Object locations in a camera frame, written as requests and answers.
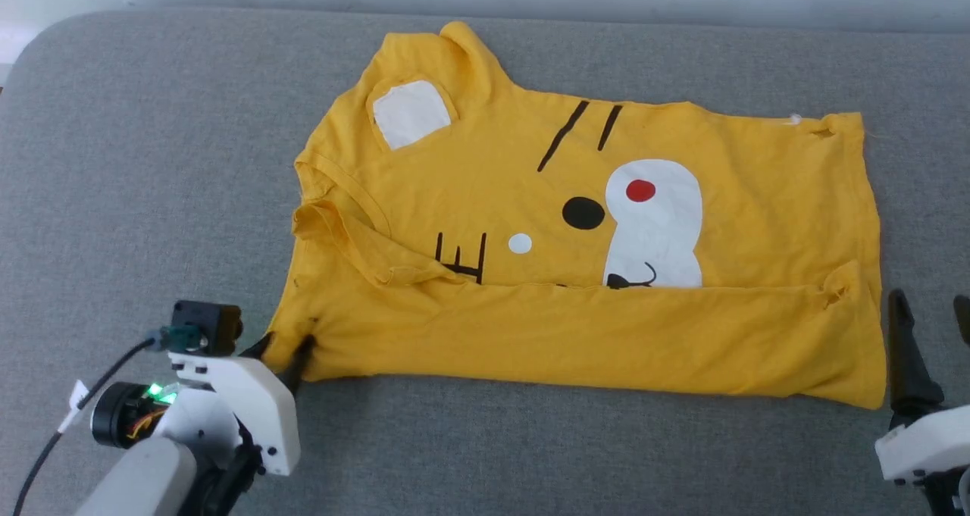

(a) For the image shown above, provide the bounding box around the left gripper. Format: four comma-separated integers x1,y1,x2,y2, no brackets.
168,333,316,477

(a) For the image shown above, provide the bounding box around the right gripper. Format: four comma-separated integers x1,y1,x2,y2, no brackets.
875,289,970,516

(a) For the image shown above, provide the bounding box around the yellow bear print t-shirt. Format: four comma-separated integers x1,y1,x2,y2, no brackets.
267,21,887,411

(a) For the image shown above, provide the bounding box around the thin black cable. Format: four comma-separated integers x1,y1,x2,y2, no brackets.
11,336,164,516

